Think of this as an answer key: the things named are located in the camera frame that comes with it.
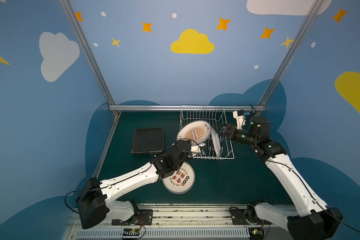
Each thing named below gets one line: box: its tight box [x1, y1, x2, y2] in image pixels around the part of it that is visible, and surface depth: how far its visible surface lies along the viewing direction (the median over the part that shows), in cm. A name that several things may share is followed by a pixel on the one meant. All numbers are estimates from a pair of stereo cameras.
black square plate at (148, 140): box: [131, 127, 164, 154], surface depth 104 cm
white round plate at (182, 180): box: [162, 162, 196, 195], surface depth 87 cm
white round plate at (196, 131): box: [177, 120, 212, 145], surface depth 81 cm
